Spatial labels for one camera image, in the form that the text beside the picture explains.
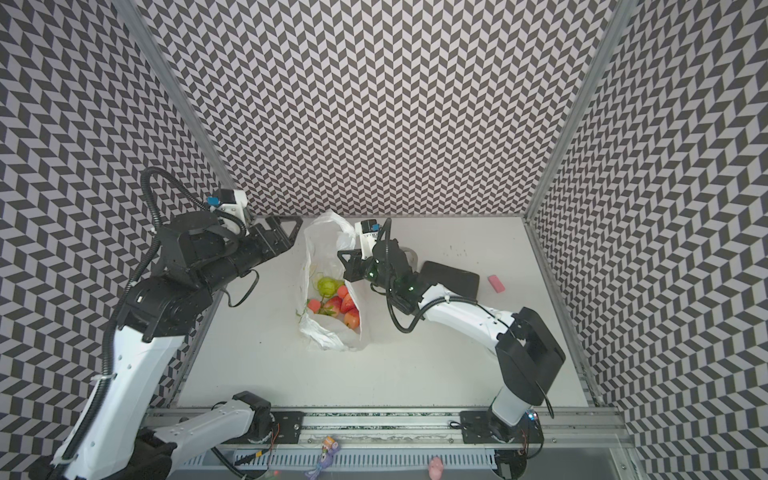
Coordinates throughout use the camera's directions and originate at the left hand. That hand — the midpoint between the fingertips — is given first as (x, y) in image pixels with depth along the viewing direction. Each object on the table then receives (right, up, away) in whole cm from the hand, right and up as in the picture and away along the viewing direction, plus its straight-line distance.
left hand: (294, 229), depth 60 cm
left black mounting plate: (-6, -48, +12) cm, 50 cm away
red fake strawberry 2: (+1, -21, +33) cm, 39 cm away
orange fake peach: (+7, -26, +27) cm, 38 cm away
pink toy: (+30, -53, +6) cm, 61 cm away
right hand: (+5, -8, +15) cm, 18 cm away
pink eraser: (+54, -16, +39) cm, 68 cm away
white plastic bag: (+3, -1, +14) cm, 14 cm away
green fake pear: (-1, -17, +33) cm, 37 cm away
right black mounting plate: (+42, -49, +13) cm, 65 cm away
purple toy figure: (+5, -50, +8) cm, 51 cm away
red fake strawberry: (+5, -22, +31) cm, 38 cm away
